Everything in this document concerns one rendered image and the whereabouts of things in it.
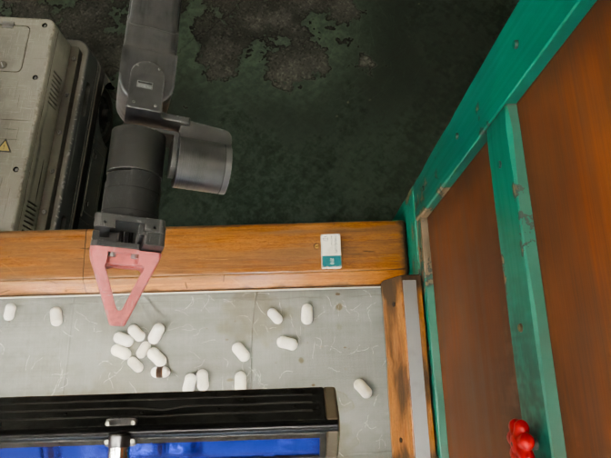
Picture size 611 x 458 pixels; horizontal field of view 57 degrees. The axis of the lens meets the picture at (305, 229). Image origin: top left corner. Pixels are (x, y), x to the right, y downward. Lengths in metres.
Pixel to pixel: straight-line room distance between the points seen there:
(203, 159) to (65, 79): 1.15
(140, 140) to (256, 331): 0.52
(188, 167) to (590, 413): 0.43
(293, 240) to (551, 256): 0.59
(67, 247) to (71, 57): 0.78
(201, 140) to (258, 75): 1.42
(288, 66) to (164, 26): 1.41
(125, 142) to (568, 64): 0.41
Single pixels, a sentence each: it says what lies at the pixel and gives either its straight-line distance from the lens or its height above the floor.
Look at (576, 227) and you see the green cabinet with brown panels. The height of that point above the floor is 1.34.
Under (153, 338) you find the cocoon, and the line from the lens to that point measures 1.03.
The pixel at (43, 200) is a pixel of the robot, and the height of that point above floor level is 0.36.
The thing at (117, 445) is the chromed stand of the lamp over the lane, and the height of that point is 1.12.
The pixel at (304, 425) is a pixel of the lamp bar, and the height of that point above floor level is 1.11.
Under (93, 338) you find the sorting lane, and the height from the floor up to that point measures 0.74.
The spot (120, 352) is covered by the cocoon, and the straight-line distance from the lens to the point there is 1.05.
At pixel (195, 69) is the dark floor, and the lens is 2.08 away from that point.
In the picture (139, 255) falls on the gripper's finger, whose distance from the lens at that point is 0.58.
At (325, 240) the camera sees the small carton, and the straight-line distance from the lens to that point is 1.00.
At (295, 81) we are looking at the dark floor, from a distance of 2.02.
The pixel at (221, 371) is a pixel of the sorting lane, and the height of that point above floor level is 0.74.
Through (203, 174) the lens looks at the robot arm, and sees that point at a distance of 0.61.
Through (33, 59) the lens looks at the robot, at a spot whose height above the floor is 0.47.
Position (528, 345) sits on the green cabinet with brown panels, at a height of 1.25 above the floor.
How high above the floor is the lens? 1.76
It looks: 75 degrees down
